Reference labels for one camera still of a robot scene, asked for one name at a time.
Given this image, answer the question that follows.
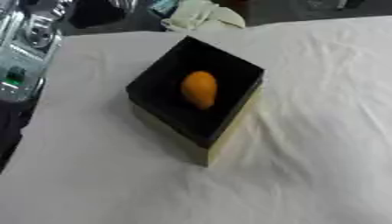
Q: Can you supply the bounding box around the cardboard box with black inside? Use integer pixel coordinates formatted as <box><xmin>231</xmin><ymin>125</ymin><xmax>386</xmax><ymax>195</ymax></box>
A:
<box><xmin>123</xmin><ymin>35</ymin><xmax>267</xmax><ymax>168</ymax></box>

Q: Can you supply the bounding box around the orange toy mango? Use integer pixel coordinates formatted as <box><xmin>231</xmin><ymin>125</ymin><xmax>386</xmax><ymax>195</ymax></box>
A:
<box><xmin>178</xmin><ymin>70</ymin><xmax>220</xmax><ymax>111</ymax></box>

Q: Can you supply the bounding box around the pale cream cloth bundle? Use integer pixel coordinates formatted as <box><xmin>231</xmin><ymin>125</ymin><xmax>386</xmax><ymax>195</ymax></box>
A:
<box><xmin>159</xmin><ymin>0</ymin><xmax>247</xmax><ymax>32</ymax></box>

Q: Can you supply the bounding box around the black bag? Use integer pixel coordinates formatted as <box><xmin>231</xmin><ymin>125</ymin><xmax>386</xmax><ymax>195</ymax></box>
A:
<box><xmin>67</xmin><ymin>0</ymin><xmax>140</xmax><ymax>30</ymax></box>

